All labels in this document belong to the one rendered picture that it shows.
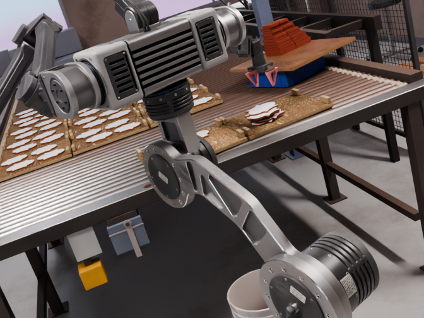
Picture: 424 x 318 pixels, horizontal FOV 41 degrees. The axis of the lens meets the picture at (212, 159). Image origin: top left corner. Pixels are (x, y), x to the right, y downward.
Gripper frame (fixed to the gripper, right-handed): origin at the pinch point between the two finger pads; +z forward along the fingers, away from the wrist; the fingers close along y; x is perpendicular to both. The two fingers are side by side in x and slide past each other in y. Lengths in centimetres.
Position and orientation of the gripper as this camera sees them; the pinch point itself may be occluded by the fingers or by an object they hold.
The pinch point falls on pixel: (265, 84)
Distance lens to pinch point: 250.8
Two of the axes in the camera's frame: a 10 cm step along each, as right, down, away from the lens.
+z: 2.9, 8.9, 3.4
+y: -6.7, -0.6, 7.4
